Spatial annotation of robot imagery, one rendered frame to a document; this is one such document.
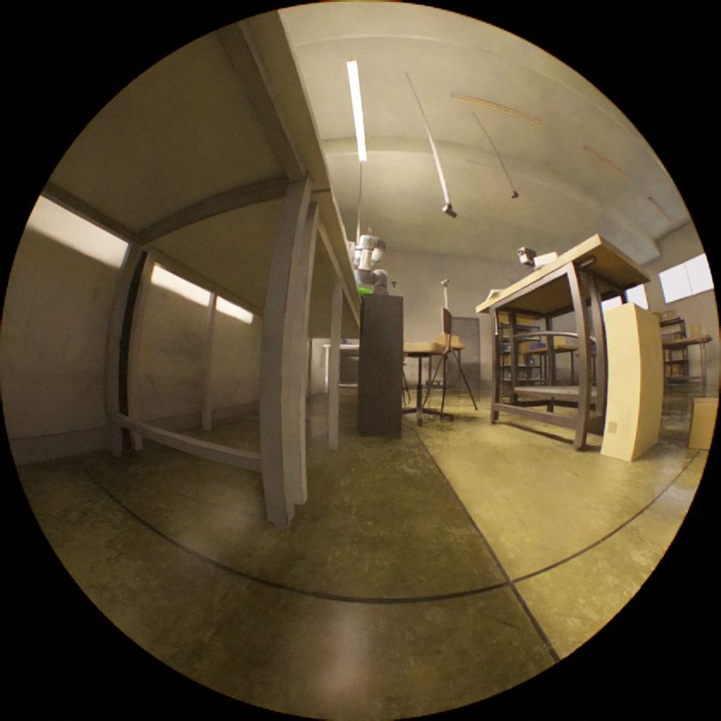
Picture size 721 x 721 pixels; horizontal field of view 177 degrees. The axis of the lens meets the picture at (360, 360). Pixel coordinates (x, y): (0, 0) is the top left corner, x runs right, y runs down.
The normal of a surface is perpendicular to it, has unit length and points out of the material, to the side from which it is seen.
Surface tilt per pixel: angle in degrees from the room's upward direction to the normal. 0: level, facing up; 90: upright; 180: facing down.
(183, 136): 180
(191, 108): 180
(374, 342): 90
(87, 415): 90
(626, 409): 90
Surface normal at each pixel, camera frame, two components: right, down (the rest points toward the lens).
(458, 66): -0.03, 1.00
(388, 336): 0.12, -0.06
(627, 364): -1.00, -0.03
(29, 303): 1.00, 0.02
